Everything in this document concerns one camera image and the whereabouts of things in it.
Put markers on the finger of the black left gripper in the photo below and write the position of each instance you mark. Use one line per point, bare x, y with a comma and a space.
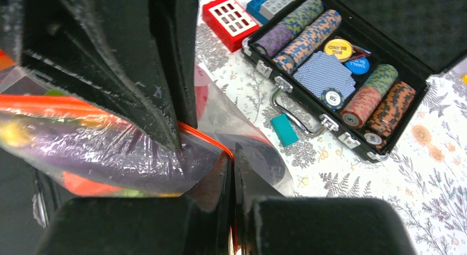
101, 51
173, 23

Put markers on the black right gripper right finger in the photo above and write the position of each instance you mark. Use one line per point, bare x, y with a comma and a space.
268, 222

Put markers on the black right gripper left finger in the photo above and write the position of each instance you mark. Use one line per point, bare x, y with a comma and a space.
197, 222

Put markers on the orange toy carrot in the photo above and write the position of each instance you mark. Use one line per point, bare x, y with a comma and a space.
84, 187

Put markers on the purple toy eggplant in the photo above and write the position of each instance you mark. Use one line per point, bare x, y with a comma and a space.
120, 157

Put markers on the clear zip top bag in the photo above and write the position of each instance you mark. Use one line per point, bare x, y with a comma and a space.
220, 124

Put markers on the red white window brick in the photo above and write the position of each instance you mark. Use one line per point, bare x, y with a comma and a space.
229, 21

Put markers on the blue toy brick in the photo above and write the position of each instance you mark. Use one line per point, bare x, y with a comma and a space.
253, 8

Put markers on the small teal block by case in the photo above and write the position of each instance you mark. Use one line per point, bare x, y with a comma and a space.
284, 130

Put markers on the grey toy brick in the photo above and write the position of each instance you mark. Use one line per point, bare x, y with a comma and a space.
269, 8

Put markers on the blue playing card deck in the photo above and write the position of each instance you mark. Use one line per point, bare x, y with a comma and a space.
322, 71

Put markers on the yellow big blind button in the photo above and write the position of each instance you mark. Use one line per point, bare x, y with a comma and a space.
339, 48

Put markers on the blue small blind button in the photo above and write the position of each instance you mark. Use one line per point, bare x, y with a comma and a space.
358, 66

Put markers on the black poker chip case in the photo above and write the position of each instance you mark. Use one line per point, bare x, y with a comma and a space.
406, 42

